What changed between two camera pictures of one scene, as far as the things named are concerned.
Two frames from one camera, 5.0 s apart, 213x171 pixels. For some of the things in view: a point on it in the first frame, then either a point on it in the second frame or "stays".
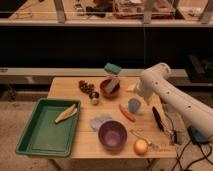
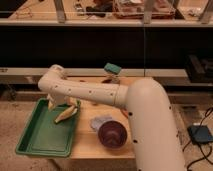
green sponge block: (112, 68) stays
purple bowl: (112, 134) stays
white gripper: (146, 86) → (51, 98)
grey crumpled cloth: (97, 120) stays
